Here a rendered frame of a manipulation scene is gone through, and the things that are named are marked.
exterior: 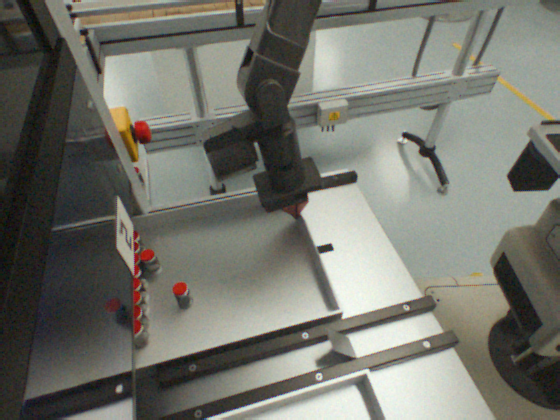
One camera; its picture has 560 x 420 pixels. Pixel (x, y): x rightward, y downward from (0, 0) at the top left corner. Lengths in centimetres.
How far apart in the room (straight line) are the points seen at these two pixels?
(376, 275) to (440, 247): 126
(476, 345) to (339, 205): 77
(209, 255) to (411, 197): 153
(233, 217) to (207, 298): 16
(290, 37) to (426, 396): 47
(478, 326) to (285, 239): 87
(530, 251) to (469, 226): 115
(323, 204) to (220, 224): 20
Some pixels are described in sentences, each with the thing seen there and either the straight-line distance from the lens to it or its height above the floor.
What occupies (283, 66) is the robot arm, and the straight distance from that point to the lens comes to 45.
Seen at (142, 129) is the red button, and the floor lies 101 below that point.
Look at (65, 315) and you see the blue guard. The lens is 31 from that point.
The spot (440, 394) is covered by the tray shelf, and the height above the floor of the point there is 88.
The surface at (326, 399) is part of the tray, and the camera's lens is 52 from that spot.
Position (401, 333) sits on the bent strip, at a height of 88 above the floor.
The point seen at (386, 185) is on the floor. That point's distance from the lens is 204.
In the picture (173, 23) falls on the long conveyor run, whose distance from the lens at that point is 130.
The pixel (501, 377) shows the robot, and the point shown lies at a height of 28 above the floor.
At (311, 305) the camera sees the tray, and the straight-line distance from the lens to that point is 56.
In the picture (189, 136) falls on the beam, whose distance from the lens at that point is 153.
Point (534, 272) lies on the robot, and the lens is 84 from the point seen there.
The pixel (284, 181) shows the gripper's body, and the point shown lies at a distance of 53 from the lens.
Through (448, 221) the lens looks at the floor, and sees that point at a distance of 197.
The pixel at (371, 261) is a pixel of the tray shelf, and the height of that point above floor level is 88.
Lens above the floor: 139
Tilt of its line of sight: 50 degrees down
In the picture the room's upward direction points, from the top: straight up
